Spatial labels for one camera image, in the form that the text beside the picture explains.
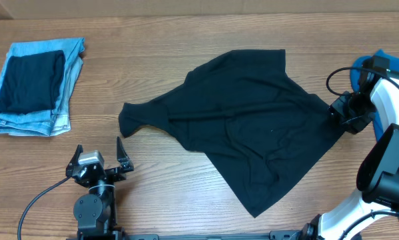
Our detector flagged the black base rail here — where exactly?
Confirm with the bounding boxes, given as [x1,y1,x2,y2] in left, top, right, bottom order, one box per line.
[87,230,318,240]

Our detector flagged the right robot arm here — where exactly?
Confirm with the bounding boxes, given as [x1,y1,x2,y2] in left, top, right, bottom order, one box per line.
[269,53,399,240]

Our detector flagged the folded dark navy shirt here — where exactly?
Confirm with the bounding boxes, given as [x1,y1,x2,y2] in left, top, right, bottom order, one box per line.
[0,50,65,114]

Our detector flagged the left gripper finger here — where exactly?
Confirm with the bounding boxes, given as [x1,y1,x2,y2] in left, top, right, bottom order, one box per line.
[65,144,83,177]
[117,137,134,173]

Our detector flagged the black t-shirt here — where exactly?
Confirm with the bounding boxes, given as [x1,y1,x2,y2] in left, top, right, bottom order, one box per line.
[119,50,344,217]

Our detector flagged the blue t-shirt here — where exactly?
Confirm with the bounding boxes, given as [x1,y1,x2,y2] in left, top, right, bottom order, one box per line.
[350,49,399,140]

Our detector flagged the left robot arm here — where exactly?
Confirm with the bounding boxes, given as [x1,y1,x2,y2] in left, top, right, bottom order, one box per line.
[66,137,134,240]

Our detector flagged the folded light blue jeans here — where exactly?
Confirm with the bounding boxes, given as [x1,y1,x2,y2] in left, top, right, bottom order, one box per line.
[0,37,85,137]

